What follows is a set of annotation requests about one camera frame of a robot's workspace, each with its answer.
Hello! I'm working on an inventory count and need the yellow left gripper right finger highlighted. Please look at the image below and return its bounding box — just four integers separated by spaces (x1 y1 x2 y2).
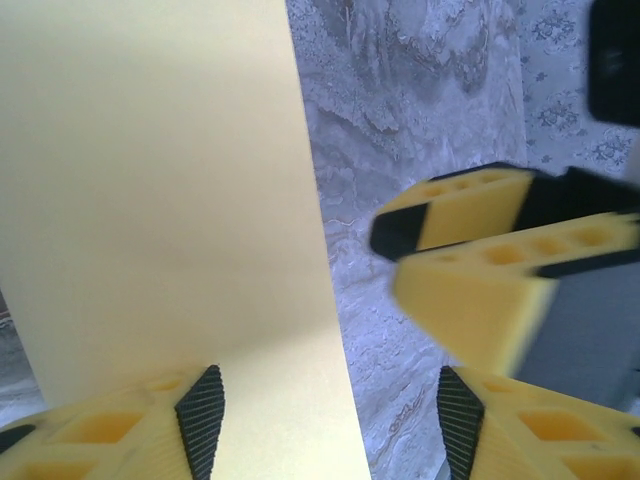
437 364 640 480

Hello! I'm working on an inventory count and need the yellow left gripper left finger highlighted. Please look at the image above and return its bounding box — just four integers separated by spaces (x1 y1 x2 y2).
0 364 226 480

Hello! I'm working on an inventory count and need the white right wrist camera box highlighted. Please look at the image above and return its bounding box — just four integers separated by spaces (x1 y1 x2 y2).
622 144 640 179

